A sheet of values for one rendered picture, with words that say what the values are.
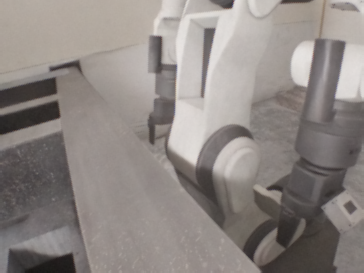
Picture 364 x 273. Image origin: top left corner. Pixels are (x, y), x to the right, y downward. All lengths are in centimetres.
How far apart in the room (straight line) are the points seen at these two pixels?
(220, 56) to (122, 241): 29
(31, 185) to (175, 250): 51
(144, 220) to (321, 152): 24
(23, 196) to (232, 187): 52
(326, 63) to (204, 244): 23
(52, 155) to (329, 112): 59
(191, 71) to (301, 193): 30
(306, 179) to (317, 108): 10
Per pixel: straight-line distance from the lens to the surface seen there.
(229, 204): 48
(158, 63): 64
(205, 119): 42
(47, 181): 71
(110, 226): 32
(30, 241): 146
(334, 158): 35
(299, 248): 92
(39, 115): 98
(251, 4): 41
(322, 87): 31
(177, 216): 31
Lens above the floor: 87
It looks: 25 degrees down
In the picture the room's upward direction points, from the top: 7 degrees counter-clockwise
